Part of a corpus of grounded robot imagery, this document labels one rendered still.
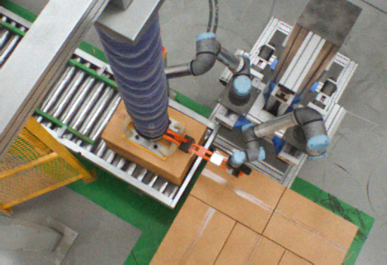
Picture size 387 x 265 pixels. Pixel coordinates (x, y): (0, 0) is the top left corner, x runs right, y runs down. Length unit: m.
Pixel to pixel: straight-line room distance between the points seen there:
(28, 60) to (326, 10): 1.65
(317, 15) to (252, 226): 1.75
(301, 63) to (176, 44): 2.34
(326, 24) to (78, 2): 1.48
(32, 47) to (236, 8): 3.61
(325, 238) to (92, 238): 1.85
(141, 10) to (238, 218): 2.43
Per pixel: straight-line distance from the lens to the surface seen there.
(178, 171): 3.37
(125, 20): 1.57
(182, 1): 4.86
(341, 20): 2.62
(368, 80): 4.84
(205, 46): 2.91
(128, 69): 2.03
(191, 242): 3.73
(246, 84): 3.21
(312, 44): 2.53
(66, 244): 4.36
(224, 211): 3.75
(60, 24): 1.40
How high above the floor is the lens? 4.27
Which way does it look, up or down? 75 degrees down
